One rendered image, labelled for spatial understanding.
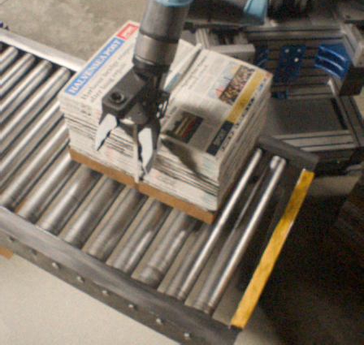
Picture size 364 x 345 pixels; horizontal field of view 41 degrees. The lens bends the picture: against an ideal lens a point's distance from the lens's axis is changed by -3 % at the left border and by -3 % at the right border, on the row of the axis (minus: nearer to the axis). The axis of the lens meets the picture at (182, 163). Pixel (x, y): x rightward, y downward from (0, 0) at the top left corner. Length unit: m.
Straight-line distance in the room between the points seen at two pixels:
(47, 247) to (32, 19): 2.03
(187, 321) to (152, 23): 0.58
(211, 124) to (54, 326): 1.15
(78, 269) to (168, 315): 0.21
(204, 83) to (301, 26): 0.77
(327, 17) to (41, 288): 1.44
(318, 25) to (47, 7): 1.75
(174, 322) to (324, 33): 1.12
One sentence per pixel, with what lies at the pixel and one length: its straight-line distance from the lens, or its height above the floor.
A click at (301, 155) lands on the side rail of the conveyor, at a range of 1.29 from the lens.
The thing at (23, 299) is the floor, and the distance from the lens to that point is 1.97.
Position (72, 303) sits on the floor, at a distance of 1.93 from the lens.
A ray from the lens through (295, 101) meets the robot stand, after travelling 2.23.
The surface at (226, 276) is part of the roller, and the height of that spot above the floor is 0.80.
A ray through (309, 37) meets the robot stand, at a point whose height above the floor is 0.71.
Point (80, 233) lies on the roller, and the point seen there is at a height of 0.80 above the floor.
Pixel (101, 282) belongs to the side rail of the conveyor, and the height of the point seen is 0.80.
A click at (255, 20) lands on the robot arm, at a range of 0.97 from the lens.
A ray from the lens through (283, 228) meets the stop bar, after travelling 1.14.
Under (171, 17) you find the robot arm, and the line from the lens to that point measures 0.86.
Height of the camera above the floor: 1.79
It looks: 54 degrees down
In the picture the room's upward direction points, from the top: 4 degrees clockwise
